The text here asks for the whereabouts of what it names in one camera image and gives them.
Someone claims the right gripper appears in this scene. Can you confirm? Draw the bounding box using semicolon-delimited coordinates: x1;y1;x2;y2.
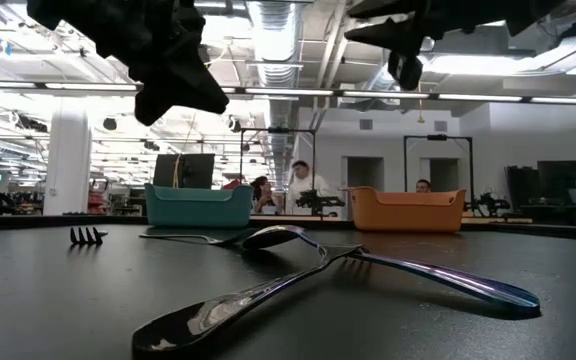
343;0;509;91

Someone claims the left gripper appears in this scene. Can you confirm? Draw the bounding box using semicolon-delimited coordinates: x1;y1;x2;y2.
26;0;230;127

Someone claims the silver fork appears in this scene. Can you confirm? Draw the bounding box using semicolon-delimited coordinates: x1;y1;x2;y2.
138;228;258;248

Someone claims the iridescent spoon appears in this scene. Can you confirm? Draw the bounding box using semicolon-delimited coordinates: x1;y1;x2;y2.
131;243;369;357

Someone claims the iridescent fork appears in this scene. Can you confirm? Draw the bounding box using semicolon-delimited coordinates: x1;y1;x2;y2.
241;223;542;320

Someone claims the black monitor on stand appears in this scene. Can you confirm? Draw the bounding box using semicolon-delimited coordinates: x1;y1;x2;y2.
151;152;217;190

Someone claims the long ceiling light bar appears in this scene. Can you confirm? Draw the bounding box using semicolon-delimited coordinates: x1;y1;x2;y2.
0;79;576;105

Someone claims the teal plastic bin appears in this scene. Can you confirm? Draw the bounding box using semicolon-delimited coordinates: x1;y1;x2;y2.
143;182;255;230

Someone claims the white square pillar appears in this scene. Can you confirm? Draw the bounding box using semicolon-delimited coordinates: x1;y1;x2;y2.
42;112;92;216

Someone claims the red storage rack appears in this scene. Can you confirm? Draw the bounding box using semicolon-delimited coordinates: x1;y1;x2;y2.
86;177;110;216

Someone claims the orange plastic bin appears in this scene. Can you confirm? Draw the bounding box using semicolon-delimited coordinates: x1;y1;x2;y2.
347;186;467;235

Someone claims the black desk monitor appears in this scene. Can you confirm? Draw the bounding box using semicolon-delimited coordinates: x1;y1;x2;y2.
504;165;540;207
536;159;576;194

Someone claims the yellow hanging cord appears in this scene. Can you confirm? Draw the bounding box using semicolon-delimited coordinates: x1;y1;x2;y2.
171;152;183;190

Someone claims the silver ventilation duct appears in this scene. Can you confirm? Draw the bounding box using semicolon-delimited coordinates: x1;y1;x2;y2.
247;0;305;189

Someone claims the black table border frame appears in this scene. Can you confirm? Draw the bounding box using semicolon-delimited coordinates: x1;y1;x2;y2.
0;213;576;243

